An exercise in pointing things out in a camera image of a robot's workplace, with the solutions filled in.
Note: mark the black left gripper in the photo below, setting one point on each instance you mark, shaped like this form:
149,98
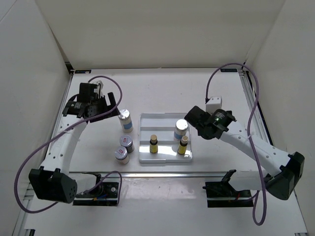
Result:
114,112

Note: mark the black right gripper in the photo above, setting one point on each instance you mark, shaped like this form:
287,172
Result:
229,112

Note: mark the silver-lid shaker bottle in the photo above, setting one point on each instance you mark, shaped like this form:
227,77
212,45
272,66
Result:
181,128
125,120

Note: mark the yellow cork-top bottle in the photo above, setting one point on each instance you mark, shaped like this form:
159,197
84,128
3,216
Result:
183,145
153,144

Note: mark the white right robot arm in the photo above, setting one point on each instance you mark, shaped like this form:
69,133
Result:
281,170

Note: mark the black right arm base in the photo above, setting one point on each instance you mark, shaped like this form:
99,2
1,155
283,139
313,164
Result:
224,196

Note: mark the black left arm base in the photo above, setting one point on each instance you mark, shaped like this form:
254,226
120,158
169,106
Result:
101,191

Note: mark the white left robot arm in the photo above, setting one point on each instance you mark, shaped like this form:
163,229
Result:
51,180

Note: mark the rear white-lid spice jar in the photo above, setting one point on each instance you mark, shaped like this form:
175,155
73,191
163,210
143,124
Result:
127,142

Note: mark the white-lid spice jar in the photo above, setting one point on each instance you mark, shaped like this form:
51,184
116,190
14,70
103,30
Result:
127,142
121,155

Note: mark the front white-lid spice jar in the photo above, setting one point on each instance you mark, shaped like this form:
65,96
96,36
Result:
121,155

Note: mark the white divided plastic tray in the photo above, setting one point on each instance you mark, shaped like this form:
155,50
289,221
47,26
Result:
162,125

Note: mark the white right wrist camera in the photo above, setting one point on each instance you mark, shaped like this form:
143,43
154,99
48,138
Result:
214,103

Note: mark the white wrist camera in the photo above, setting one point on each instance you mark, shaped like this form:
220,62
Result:
214,103
99,84

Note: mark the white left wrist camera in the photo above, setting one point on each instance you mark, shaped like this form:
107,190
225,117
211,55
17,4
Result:
99,84

